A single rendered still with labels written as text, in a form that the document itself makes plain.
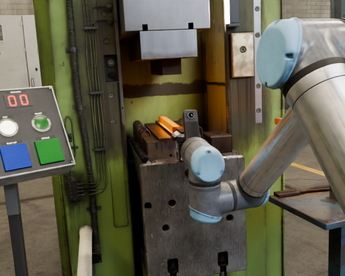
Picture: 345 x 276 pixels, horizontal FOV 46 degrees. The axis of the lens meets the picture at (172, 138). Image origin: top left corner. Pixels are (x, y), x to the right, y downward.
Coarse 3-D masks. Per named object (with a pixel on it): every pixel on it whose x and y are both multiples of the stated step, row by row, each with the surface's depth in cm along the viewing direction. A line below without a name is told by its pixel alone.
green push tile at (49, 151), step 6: (36, 144) 121; (42, 144) 122; (48, 144) 123; (54, 144) 124; (36, 150) 121; (42, 150) 122; (48, 150) 123; (54, 150) 123; (60, 150) 124; (42, 156) 121; (48, 156) 122; (54, 156) 123; (60, 156) 124; (42, 162) 120; (48, 162) 121; (54, 162) 122
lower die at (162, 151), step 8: (176, 120) 188; (152, 128) 170; (160, 128) 169; (144, 136) 157; (152, 136) 156; (160, 136) 149; (168, 136) 148; (200, 136) 148; (144, 144) 152; (152, 144) 145; (160, 144) 146; (168, 144) 146; (152, 152) 146; (160, 152) 146; (168, 152) 147
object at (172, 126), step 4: (160, 116) 179; (164, 116) 179; (160, 120) 176; (164, 120) 166; (168, 120) 165; (164, 124) 166; (168, 124) 158; (172, 124) 155; (176, 124) 154; (168, 128) 158; (172, 128) 145; (176, 128) 143; (180, 128) 143; (172, 132) 145; (180, 132) 137
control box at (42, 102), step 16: (0, 96) 123; (16, 96) 125; (32, 96) 128; (48, 96) 131; (0, 112) 121; (16, 112) 123; (32, 112) 126; (48, 112) 128; (16, 128) 121; (32, 128) 124; (48, 128) 126; (64, 128) 129; (0, 144) 117; (16, 144) 119; (32, 144) 122; (64, 144) 127; (0, 160) 115; (32, 160) 120; (64, 160) 125; (0, 176) 113; (16, 176) 116; (32, 176) 122
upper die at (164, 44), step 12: (144, 36) 138; (156, 36) 139; (168, 36) 140; (180, 36) 141; (192, 36) 142; (132, 48) 166; (144, 48) 139; (156, 48) 140; (168, 48) 141; (180, 48) 142; (192, 48) 142; (132, 60) 170; (144, 60) 162
